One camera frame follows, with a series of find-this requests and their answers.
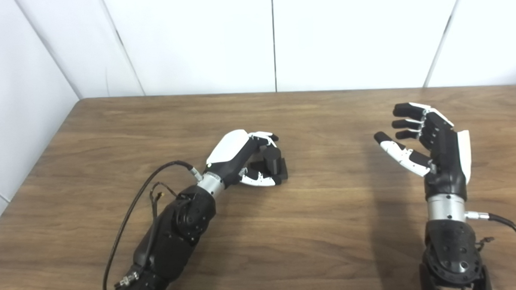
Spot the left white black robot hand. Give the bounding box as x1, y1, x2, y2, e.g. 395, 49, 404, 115
202, 128, 281, 189

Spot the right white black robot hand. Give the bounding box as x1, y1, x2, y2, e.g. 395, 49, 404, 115
372, 100, 473, 201

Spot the black peg with base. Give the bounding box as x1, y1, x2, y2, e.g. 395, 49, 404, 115
246, 145, 289, 187

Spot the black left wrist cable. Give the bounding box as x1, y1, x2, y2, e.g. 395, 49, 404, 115
98, 160, 207, 290

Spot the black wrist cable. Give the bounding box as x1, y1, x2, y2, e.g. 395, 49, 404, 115
465, 210, 516, 280
98, 160, 207, 290

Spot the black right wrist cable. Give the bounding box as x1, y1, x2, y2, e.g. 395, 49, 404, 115
465, 210, 516, 280

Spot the thin left arm wire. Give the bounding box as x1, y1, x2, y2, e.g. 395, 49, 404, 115
149, 181, 179, 218

